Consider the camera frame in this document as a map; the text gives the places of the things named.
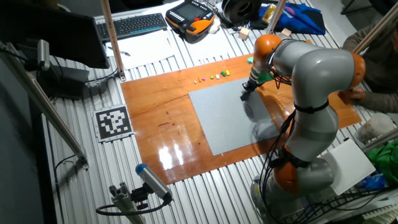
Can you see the blue plastic bag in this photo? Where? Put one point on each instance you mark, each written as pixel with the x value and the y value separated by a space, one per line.
pixel 373 182

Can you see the black camera clamp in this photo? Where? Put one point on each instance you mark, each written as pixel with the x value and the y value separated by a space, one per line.
pixel 140 196

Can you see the blue cloth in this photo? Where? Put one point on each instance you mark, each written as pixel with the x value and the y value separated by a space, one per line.
pixel 304 18

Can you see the brown-sleeved person forearm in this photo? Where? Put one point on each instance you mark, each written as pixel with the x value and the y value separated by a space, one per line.
pixel 382 102

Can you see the small silver camera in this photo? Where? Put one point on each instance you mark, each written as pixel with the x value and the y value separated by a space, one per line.
pixel 43 54

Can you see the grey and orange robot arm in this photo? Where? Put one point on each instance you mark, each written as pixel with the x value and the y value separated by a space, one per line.
pixel 320 71

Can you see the white ribbed strip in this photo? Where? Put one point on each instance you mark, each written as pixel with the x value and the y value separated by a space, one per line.
pixel 381 213

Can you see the short aluminium profile stub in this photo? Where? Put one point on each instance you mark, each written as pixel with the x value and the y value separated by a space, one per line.
pixel 124 200

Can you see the wooden cube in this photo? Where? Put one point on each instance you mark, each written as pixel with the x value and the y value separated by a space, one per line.
pixel 244 33
pixel 286 32

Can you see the orange and black teach pendant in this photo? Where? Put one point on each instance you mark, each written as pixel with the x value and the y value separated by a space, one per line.
pixel 189 18

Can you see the person's bare hand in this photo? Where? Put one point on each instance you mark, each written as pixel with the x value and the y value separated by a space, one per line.
pixel 357 94

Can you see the clear plastic container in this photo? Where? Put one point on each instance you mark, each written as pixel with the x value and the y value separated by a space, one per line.
pixel 374 127

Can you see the tan slanted frame beam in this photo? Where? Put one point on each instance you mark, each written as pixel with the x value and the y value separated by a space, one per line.
pixel 376 29

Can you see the grey Lego baseplate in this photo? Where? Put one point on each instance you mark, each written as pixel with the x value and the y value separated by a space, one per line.
pixel 214 118

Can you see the black computer monitor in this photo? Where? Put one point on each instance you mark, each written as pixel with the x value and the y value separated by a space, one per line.
pixel 62 31

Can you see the black filament spool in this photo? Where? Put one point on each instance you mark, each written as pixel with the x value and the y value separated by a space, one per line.
pixel 239 11

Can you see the yellow Lego block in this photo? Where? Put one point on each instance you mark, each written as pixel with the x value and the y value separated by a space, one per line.
pixel 227 72

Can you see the black and white fiducial tag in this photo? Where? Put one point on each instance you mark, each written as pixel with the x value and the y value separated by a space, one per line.
pixel 113 123

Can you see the green cloth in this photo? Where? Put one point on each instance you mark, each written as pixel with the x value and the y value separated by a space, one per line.
pixel 388 160

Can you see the white flat board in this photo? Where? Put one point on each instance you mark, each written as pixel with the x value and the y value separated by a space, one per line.
pixel 351 166

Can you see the aluminium frame post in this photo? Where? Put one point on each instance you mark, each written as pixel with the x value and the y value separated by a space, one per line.
pixel 276 15

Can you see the tan upright frame post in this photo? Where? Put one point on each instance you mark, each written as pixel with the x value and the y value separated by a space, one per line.
pixel 112 37

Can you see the person in brown sweater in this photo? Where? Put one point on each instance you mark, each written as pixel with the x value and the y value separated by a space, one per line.
pixel 382 62

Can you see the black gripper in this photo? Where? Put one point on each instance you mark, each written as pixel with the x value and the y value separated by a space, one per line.
pixel 255 84

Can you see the short aluminium frame beam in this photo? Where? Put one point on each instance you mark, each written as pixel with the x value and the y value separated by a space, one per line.
pixel 381 140

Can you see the black computer keyboard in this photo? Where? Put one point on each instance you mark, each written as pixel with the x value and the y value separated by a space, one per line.
pixel 130 26

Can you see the black pen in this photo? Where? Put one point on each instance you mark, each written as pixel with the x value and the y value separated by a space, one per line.
pixel 119 52

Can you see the plain white paper sheet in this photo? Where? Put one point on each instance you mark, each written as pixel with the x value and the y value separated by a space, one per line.
pixel 146 49

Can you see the long aluminium frame beam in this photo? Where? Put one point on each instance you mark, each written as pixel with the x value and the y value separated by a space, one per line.
pixel 40 102

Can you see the golden packet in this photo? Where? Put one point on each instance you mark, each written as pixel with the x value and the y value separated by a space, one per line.
pixel 269 14

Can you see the white rounded lump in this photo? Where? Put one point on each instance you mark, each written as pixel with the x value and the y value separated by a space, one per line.
pixel 214 27

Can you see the black electronics box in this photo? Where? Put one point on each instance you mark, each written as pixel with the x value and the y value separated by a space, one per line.
pixel 65 82

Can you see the glossy wooden board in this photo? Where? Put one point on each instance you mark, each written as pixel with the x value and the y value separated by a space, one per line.
pixel 161 118

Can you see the teal wrist mount piece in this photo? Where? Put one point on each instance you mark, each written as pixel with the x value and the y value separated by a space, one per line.
pixel 250 60

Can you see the silver camera with blue cap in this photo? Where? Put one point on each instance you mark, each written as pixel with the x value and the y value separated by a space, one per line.
pixel 152 180

